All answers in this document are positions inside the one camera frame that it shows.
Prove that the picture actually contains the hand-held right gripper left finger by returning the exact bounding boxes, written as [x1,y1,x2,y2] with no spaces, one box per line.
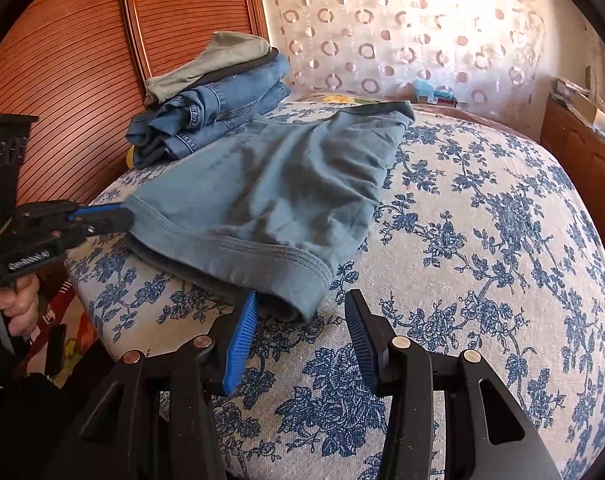
[45,289,260,480]

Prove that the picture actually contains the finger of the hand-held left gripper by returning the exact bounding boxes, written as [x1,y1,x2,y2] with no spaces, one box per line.
[70,203,133,226]
[57,222,128,248]

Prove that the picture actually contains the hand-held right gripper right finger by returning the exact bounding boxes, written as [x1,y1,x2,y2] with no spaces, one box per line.
[343,288,563,480]

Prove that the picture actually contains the blue-green short pants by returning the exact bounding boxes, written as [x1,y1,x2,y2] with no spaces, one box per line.
[125,101,416,323]

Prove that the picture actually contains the person's left forearm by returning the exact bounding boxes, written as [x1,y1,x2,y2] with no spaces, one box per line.
[0,332,48,480]

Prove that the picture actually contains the olive folded pants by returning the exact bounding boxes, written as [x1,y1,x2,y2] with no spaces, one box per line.
[143,31,273,107]

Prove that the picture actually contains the person's left hand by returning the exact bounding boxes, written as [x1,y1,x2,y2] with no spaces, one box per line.
[0,275,40,339]

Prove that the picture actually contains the colourful floor mat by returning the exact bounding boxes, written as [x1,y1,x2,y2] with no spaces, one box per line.
[12,280,98,376]

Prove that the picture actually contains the blue denim jeans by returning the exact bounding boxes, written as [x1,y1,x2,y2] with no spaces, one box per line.
[157,54,292,128]
[126,82,293,170]

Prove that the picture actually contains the bed with floral blue cover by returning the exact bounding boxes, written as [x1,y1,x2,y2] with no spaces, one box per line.
[65,97,605,480]

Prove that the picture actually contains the wooden headboard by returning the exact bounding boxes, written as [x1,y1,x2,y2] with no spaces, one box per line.
[0,0,270,291]

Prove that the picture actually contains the wooden cabinet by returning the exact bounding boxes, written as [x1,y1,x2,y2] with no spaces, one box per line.
[540,95,605,241]

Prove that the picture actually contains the circle-pattern sheer curtain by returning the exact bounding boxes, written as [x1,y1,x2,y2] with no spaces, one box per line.
[255,0,548,111]

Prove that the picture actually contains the open cardboard box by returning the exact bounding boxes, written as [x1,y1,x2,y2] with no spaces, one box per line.
[573,92,605,128]

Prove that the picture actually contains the stack of papers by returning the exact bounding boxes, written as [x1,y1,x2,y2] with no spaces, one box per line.
[553,76,591,106]

